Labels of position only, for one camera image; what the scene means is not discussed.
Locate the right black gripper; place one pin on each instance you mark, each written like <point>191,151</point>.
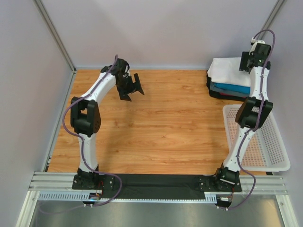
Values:
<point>245,57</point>

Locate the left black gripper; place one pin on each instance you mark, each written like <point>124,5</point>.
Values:
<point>123,94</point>

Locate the white t-shirt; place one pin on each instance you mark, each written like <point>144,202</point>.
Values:
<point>226,71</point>

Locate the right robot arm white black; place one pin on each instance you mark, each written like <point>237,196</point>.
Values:
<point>252,113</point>

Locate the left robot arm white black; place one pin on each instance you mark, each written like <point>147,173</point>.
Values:
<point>85,116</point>

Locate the folded red t-shirt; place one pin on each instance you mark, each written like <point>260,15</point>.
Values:
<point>223,94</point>

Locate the folded black t-shirt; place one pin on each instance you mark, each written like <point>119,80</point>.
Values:
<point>217,95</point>

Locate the white plastic perforated basket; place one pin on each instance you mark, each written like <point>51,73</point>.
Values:
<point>266,151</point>

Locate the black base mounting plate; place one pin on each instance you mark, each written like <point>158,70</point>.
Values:
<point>154,186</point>

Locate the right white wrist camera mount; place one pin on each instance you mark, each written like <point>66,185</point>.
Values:
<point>255,46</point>

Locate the right aluminium corner post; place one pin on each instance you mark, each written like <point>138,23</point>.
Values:
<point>273,14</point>

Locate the aluminium corner post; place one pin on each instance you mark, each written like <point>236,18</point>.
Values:
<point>48,21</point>
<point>273,14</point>

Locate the left aluminium corner post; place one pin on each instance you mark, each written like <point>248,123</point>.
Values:
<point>48,21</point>

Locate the aluminium frame rail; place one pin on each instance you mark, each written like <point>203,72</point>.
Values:
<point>43,181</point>

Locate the grey slotted cable duct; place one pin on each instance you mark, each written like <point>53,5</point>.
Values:
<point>91,197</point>

